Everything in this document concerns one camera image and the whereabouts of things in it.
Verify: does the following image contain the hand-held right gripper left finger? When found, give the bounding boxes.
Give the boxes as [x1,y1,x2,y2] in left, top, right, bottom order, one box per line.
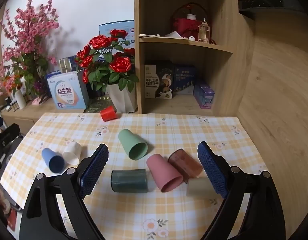
[19,144,109,240]

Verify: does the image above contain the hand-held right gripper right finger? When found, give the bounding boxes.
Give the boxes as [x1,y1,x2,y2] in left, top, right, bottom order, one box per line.
[197,142,288,240]

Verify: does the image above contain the beige cup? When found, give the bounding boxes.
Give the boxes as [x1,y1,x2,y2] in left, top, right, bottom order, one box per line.
[186,177,215,197]

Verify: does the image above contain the brown translucent cup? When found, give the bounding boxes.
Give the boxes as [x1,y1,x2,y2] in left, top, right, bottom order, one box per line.
[168,149,203,180]

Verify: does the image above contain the white cup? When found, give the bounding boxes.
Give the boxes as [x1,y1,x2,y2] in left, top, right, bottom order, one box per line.
[62,142,82,166]

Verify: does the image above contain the dark teal translucent cup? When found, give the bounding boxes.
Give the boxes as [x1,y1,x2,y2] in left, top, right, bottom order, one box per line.
[111,169,148,193]

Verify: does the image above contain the blue cup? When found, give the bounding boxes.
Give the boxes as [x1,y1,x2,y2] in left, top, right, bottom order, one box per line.
[41,148,65,174]

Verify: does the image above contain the green cup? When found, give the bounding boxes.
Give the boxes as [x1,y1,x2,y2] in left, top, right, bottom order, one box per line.
[118,129,148,160]

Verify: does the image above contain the pink cup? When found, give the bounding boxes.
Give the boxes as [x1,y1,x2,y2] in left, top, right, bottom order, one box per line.
[146,154,184,193]

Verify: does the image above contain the red cup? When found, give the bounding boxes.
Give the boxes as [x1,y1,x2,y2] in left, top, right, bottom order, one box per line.
[100,106,118,122]

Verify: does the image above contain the yellow checked floral tablecloth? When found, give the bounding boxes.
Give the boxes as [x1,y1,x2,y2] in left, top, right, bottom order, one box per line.
[0,112,269,240]

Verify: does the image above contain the purple box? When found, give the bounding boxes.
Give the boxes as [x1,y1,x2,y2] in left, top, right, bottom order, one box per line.
[193,81,215,110]

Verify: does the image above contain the white faceted vase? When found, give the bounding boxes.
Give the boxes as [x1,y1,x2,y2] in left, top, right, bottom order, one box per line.
[106,84,137,113]

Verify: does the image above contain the white and blue carton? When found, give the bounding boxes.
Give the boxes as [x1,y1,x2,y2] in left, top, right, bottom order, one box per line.
[47,71,89,110]

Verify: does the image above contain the low wooden cabinet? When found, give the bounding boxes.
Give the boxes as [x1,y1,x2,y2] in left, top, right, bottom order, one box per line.
[0,100,139,137]

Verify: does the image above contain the wooden shelf unit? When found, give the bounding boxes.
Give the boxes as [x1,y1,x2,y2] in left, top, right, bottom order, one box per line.
[134,0,255,117]

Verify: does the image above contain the black equipment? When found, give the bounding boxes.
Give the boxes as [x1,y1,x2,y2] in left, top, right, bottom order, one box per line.
[0,124,21,170]

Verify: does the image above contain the dark blue box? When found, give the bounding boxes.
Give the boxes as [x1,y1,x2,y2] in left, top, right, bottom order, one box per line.
[173,65,197,95]

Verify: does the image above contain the dark moon print box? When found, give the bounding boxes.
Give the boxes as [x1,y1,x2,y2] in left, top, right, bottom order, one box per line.
[156,60,174,100]

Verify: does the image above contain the row of small bottles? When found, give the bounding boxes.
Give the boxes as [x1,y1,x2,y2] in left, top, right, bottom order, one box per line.
[4,97,20,113]

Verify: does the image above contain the white and black snack box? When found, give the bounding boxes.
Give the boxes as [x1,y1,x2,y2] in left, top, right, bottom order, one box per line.
[144,64,160,99]

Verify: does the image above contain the gold jar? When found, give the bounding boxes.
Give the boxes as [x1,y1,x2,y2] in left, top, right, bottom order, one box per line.
[59,57,71,74]

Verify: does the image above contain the red artificial rose bouquet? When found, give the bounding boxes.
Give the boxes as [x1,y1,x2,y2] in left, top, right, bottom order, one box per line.
[74,29,140,93]

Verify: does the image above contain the clear perfume bottle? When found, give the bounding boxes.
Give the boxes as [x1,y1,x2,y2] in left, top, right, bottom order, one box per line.
[198,18,210,43]

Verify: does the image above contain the blue flat box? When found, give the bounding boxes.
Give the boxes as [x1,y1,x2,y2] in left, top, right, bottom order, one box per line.
[98,20,135,48]

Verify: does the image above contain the red gift basket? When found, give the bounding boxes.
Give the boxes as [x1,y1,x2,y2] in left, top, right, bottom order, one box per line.
[171,2,214,40]

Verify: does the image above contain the stack of papers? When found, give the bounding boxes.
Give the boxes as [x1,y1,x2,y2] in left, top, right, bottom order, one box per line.
[139,31,188,40]

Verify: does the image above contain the pink artificial blossom branches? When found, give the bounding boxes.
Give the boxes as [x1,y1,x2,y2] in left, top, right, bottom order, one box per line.
[0,0,60,98]

